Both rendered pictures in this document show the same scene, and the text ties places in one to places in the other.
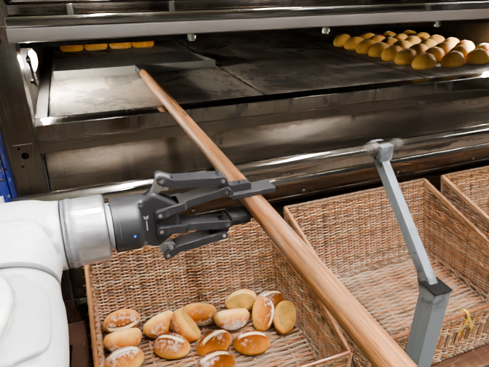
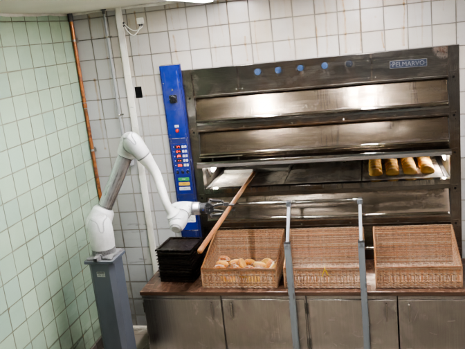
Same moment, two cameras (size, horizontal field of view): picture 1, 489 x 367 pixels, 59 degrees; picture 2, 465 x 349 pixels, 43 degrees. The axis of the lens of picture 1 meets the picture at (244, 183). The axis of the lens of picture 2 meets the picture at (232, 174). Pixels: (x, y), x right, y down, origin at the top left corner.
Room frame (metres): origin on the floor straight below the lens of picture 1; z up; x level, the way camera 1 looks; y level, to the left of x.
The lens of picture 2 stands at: (-2.51, -2.24, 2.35)
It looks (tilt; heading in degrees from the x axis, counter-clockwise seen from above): 14 degrees down; 35
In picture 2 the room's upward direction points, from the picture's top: 6 degrees counter-clockwise
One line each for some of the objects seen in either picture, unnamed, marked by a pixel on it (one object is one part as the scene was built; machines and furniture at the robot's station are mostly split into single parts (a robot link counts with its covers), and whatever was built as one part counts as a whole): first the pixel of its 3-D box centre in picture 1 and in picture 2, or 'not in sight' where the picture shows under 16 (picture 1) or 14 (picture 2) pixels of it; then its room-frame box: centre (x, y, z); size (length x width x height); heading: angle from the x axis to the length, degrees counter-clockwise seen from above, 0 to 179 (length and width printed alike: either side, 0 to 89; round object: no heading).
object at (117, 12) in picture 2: not in sight; (140, 159); (0.77, 0.95, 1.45); 0.05 x 0.02 x 2.30; 111
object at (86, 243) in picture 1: (89, 229); (196, 208); (0.49, 0.21, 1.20); 0.09 x 0.06 x 0.09; 21
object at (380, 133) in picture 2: not in sight; (317, 136); (1.29, -0.35, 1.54); 1.79 x 0.11 x 0.19; 111
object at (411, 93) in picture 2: not in sight; (315, 100); (1.29, -0.35, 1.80); 1.79 x 0.11 x 0.19; 111
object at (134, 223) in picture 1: (145, 219); (207, 208); (0.51, 0.14, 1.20); 0.09 x 0.07 x 0.08; 111
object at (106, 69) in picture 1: (132, 60); (259, 165); (1.67, 0.43, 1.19); 0.55 x 0.36 x 0.03; 112
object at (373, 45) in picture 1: (416, 46); (399, 162); (1.91, -0.73, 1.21); 0.61 x 0.48 x 0.06; 21
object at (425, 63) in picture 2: not in sight; (313, 73); (1.31, -0.34, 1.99); 1.80 x 0.08 x 0.21; 111
